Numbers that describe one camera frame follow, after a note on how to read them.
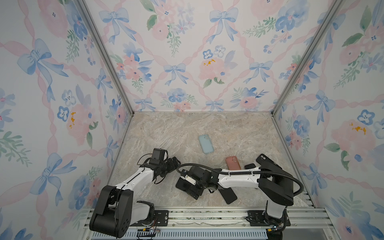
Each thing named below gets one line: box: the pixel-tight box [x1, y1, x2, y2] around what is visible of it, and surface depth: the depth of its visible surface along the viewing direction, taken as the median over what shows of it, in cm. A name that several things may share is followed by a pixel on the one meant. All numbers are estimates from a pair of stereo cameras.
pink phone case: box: [225, 156, 242, 170], surface depth 95 cm
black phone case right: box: [256, 153, 283, 170], surface depth 97 cm
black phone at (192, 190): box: [175, 177, 204, 200], surface depth 76 cm
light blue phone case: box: [199, 134, 214, 155], surface depth 105 cm
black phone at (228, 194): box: [218, 187, 238, 204], surface depth 83 cm
